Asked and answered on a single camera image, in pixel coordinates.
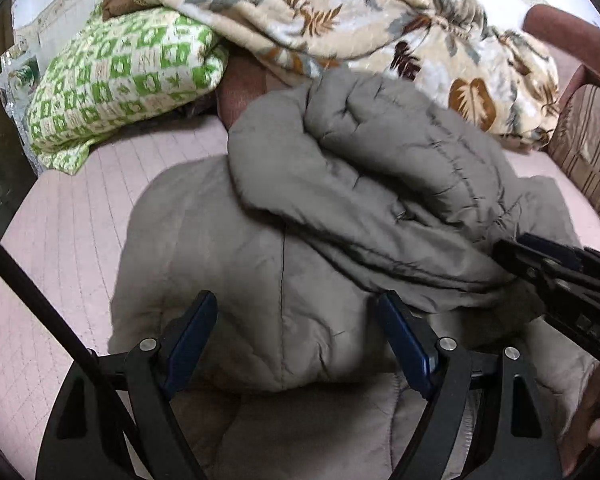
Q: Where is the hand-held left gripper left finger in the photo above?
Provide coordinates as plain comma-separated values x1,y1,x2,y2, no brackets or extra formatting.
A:
35,290,218,480

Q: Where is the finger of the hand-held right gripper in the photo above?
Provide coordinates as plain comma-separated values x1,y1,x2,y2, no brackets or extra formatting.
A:
492,239,553,288
517,232,583,272

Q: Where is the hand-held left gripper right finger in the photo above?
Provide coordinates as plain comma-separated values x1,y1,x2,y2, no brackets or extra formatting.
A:
377,290,563,480

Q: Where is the grey quilted jacket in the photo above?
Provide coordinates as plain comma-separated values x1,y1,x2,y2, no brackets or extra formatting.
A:
107,67,600,480

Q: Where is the person's right hand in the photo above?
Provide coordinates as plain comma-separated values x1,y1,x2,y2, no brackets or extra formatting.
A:
560,365,600,478

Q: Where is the striped floral sofa cushion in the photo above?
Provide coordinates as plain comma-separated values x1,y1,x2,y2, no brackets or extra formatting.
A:
547,82,600,241

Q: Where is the green patterned pillow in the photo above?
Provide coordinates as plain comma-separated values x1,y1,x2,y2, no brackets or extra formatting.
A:
27,5,231,176

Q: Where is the leaf print blanket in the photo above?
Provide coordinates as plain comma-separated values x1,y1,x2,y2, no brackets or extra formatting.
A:
105,0,561,151

